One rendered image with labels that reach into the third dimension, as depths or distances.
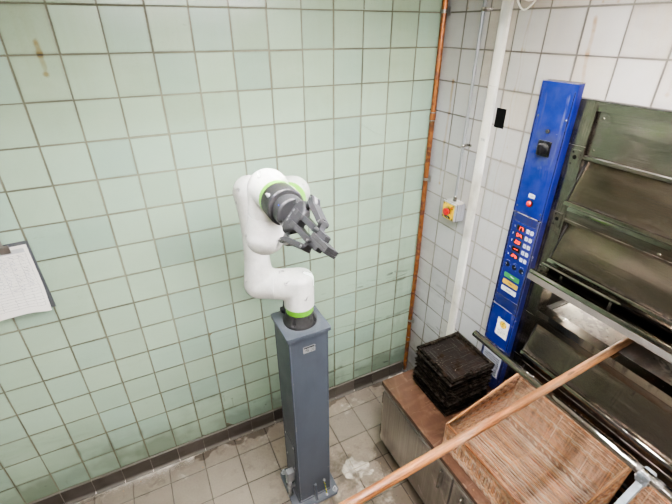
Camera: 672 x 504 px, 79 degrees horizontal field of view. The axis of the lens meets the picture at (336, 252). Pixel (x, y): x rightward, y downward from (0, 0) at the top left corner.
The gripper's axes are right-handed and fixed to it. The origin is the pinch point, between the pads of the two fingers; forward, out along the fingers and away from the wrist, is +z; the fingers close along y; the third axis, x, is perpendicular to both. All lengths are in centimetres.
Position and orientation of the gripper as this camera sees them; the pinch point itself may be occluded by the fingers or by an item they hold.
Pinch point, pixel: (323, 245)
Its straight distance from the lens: 78.4
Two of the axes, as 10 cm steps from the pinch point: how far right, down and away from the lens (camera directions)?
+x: -6.8, -4.1, -6.1
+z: 4.4, 4.3, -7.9
